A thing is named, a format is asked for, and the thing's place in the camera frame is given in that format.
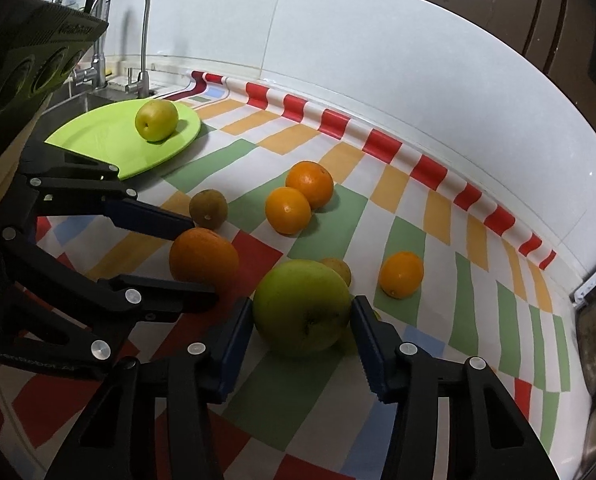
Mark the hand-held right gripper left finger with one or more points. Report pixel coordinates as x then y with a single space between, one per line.
235 345

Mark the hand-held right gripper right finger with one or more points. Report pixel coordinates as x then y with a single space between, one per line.
370 355

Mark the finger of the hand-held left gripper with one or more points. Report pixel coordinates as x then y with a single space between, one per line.
178 297
148 217

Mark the large dark orange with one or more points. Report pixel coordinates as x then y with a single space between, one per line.
204 260

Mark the brown kiwi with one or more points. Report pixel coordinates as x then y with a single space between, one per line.
208 208

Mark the large green apple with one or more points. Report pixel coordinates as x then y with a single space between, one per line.
302 305

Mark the small yellow fruit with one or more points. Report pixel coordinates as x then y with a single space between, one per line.
339 269

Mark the lime green plate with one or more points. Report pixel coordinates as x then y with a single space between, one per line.
103 135

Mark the chrome sink faucet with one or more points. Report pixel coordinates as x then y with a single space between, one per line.
98 60

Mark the steel kitchen sink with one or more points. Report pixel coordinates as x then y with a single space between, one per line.
83 102

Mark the tall chrome gooseneck faucet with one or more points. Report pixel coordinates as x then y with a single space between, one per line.
145 35

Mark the colourful checkered table mat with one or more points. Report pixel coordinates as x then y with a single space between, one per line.
428 210

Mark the white pot rack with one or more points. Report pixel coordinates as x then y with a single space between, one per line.
590 285

